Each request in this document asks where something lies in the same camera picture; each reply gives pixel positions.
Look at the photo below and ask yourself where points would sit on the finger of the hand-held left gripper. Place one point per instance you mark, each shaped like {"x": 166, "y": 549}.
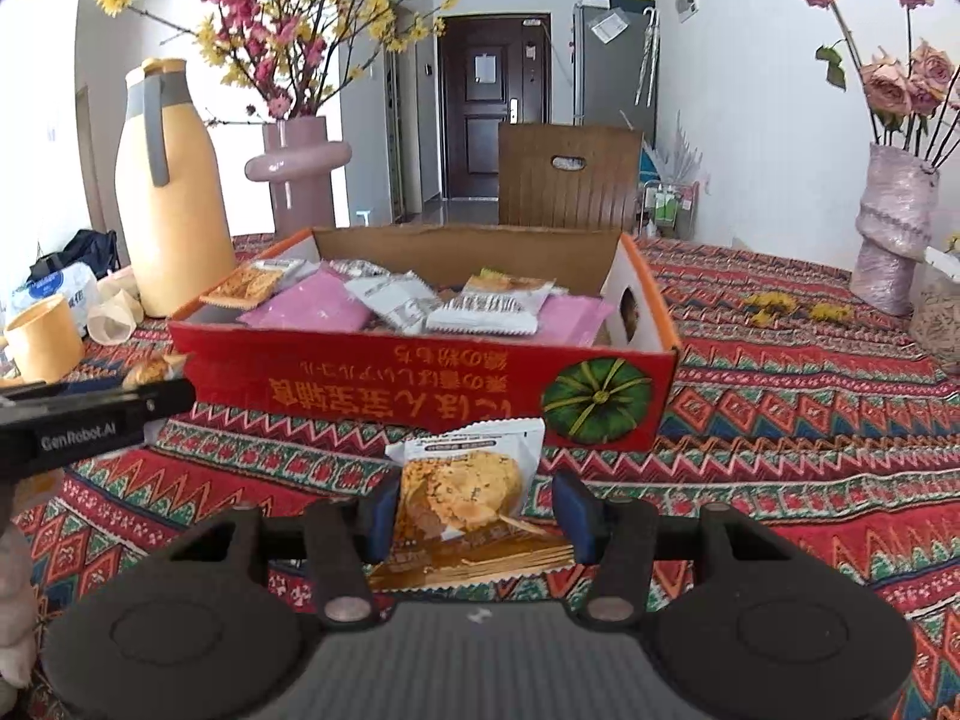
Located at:
{"x": 161, "y": 401}

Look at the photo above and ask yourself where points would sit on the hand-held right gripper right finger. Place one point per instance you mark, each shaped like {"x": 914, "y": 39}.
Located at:
{"x": 574, "y": 514}

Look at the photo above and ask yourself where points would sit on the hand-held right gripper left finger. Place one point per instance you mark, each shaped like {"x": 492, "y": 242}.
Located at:
{"x": 382, "y": 510}

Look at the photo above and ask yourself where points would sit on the red cardboard box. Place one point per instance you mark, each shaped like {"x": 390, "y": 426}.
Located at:
{"x": 375, "y": 390}

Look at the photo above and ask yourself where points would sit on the pink snack packet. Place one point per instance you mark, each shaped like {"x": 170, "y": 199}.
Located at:
{"x": 315, "y": 304}
{"x": 570, "y": 319}

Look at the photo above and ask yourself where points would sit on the white grey snack packet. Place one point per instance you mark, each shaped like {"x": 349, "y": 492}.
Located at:
{"x": 397, "y": 304}
{"x": 480, "y": 311}

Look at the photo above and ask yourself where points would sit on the silver snack packet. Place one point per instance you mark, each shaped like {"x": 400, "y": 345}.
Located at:
{"x": 360, "y": 268}

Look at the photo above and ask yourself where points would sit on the beige paper cup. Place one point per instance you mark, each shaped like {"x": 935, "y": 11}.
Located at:
{"x": 112, "y": 319}

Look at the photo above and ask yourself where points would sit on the yellow mug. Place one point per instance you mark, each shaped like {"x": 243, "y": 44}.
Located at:
{"x": 45, "y": 341}

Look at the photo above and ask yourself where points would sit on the yellow thermos jug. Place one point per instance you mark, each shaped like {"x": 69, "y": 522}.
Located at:
{"x": 176, "y": 240}

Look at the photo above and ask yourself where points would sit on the dark blue bag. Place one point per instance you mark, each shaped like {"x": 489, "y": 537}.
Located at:
{"x": 82, "y": 247}

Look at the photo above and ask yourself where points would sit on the patterned red tablecloth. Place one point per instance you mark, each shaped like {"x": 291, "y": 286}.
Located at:
{"x": 787, "y": 427}

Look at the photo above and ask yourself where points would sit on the yellow fallen flowers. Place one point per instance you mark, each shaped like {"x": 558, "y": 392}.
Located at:
{"x": 831, "y": 312}
{"x": 772, "y": 306}

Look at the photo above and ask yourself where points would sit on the wooden chair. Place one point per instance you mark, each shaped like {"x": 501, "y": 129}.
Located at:
{"x": 570, "y": 195}

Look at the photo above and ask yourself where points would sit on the small bottle rack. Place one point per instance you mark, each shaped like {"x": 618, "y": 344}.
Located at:
{"x": 667, "y": 206}

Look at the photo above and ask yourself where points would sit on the pink yellow blossom branches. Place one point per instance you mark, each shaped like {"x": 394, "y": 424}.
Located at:
{"x": 262, "y": 37}

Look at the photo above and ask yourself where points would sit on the white dried grass stems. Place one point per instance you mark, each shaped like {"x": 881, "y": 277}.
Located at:
{"x": 682, "y": 150}

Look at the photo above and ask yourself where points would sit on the dark brown door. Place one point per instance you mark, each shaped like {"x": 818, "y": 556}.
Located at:
{"x": 491, "y": 127}

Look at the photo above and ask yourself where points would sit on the clear plastic cereal container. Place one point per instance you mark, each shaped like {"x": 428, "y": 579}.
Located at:
{"x": 937, "y": 322}

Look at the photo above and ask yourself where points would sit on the pink textured vase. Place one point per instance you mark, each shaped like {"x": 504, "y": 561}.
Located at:
{"x": 892, "y": 225}

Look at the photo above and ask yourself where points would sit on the grey refrigerator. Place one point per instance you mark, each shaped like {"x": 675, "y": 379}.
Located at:
{"x": 607, "y": 75}

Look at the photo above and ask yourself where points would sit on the white umbrella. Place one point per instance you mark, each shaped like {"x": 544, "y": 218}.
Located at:
{"x": 646, "y": 52}

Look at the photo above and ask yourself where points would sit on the white paper sheet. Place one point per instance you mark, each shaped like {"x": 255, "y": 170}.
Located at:
{"x": 609, "y": 26}

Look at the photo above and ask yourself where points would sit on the dried pink rose bouquet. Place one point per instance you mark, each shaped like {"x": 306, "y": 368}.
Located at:
{"x": 885, "y": 82}

